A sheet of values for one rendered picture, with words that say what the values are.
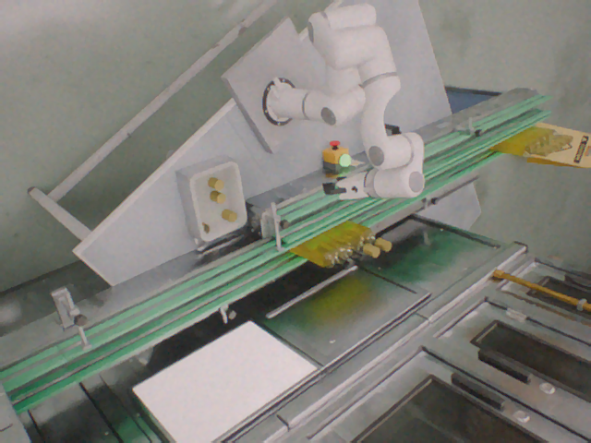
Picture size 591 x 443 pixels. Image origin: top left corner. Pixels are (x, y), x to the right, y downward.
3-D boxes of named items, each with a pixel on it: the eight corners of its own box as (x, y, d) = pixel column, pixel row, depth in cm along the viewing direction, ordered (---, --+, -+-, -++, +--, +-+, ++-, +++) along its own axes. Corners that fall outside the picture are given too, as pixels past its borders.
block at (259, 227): (249, 233, 176) (261, 240, 171) (245, 209, 172) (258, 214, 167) (258, 230, 178) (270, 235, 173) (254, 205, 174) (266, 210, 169)
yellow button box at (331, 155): (322, 167, 199) (336, 171, 194) (320, 149, 195) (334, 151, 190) (335, 161, 203) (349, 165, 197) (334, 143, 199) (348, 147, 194)
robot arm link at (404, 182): (399, 134, 116) (427, 128, 122) (366, 139, 125) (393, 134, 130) (408, 200, 119) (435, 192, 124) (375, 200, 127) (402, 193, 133)
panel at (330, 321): (127, 396, 142) (189, 472, 118) (125, 388, 141) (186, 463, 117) (355, 264, 192) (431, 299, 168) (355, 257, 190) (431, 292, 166)
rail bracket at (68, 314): (55, 323, 144) (85, 361, 128) (36, 272, 136) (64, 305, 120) (73, 316, 146) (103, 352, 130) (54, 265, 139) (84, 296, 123)
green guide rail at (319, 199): (270, 217, 171) (285, 223, 165) (270, 214, 170) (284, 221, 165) (537, 96, 266) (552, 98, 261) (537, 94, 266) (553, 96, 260)
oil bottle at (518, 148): (486, 149, 249) (543, 161, 229) (487, 138, 246) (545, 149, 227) (492, 146, 252) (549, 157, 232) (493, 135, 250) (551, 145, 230)
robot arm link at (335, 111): (295, 100, 157) (334, 103, 146) (324, 79, 163) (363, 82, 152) (305, 127, 163) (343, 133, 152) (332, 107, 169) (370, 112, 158)
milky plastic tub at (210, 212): (189, 235, 168) (203, 244, 162) (174, 171, 158) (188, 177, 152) (234, 217, 177) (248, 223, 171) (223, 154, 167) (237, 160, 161)
